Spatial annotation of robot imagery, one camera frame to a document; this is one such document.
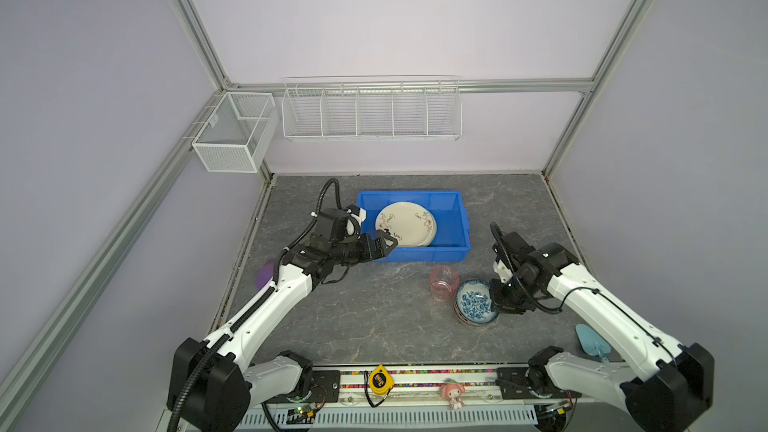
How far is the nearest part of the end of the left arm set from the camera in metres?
0.67

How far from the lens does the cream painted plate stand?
990 millimetres

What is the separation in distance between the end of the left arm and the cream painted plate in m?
0.28
